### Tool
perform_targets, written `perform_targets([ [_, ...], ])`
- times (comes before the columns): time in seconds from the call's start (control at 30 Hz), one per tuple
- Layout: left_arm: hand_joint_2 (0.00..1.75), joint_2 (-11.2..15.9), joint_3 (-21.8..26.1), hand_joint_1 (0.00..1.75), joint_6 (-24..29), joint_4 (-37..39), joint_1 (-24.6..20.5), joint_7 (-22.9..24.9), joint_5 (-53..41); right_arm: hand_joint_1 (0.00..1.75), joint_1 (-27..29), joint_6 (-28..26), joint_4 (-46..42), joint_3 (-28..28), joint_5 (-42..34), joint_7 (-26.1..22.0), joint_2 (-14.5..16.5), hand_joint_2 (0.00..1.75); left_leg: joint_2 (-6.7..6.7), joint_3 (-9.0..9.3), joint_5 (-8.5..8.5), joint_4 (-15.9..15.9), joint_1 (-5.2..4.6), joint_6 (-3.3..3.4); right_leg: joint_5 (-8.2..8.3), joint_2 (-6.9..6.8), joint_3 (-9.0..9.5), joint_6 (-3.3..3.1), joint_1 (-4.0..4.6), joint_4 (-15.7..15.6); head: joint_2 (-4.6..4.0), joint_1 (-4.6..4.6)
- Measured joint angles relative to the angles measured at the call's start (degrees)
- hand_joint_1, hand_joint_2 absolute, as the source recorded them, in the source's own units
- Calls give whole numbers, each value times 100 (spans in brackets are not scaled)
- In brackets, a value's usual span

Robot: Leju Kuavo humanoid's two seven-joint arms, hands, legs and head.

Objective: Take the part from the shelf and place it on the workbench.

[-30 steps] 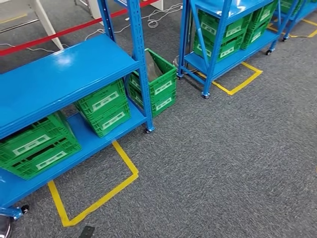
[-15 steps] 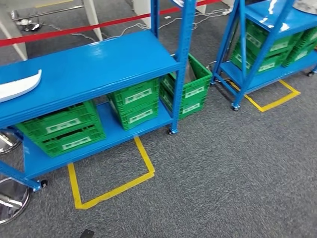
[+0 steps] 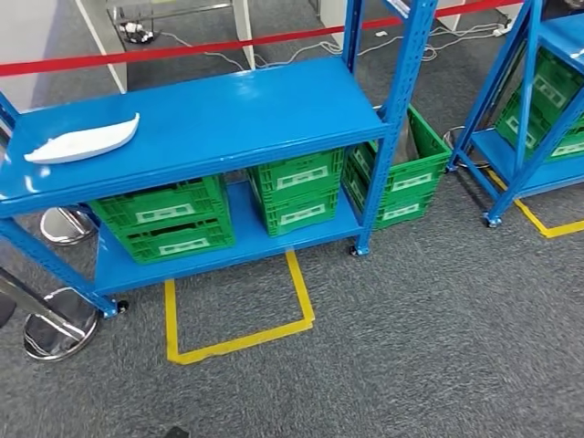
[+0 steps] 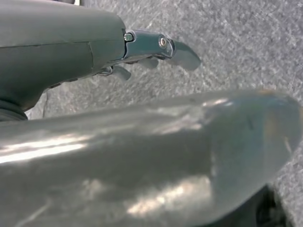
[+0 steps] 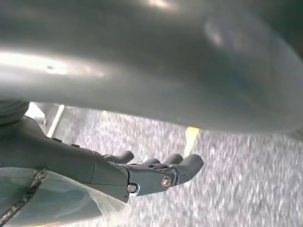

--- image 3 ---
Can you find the blue metal shelf rack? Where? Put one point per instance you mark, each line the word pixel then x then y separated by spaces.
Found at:
pixel 524 90
pixel 205 115

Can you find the white plastic trim part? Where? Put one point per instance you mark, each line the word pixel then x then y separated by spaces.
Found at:
pixel 82 145

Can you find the white desk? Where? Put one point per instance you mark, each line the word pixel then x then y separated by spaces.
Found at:
pixel 241 30
pixel 332 18

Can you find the white paper scrap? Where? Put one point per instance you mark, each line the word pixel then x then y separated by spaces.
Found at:
pixel 381 33

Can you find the red barrier belt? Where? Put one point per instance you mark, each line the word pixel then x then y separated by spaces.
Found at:
pixel 136 55

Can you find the black power strip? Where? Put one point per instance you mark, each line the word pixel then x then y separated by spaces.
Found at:
pixel 134 31

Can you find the white floor power strip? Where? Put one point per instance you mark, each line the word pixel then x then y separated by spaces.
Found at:
pixel 502 29

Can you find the dark-base barrier stanchion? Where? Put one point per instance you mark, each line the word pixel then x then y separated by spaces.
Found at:
pixel 5 311

